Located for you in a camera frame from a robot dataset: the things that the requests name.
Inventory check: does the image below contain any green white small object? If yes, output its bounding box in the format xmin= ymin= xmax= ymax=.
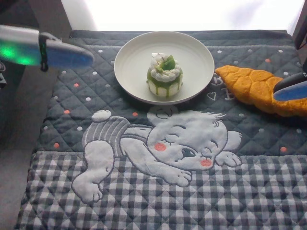
xmin=146 ymin=53 xmax=184 ymax=98

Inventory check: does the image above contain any orange croissant bread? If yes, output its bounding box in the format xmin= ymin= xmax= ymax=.
xmin=214 ymin=65 xmax=307 ymax=118

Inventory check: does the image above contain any cream round plate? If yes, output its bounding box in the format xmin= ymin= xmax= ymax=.
xmin=114 ymin=31 xmax=215 ymax=105

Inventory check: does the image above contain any grey quilt with bear print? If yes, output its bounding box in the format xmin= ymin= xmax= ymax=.
xmin=14 ymin=29 xmax=307 ymax=230

